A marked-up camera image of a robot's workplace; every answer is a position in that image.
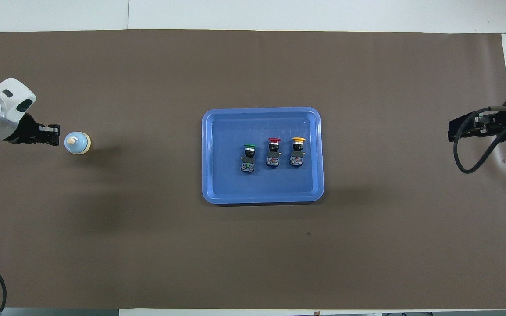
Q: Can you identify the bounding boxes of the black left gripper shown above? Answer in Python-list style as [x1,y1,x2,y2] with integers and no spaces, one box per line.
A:
[4,113,60,147]

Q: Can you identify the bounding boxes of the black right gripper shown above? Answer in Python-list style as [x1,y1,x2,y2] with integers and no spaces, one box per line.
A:
[448,104,506,143]

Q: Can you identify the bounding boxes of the light blue service bell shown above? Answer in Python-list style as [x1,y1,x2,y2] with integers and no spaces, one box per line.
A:
[64,132,92,156]

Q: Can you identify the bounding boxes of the yellow push button switch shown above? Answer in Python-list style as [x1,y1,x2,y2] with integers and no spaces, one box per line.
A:
[289,136,307,168]

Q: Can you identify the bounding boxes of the red push button switch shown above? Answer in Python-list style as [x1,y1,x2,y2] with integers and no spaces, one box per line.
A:
[265,137,282,168]

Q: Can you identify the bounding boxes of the green push button switch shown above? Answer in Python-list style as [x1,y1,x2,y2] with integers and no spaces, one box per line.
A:
[240,143,258,174]

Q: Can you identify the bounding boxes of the blue plastic tray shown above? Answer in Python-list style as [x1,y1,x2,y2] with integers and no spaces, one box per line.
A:
[202,107,324,205]

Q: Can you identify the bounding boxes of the brown table mat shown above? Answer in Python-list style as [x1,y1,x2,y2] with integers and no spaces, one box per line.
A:
[0,29,506,310]

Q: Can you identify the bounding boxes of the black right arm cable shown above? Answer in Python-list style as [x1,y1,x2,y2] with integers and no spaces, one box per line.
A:
[453,107,506,175]

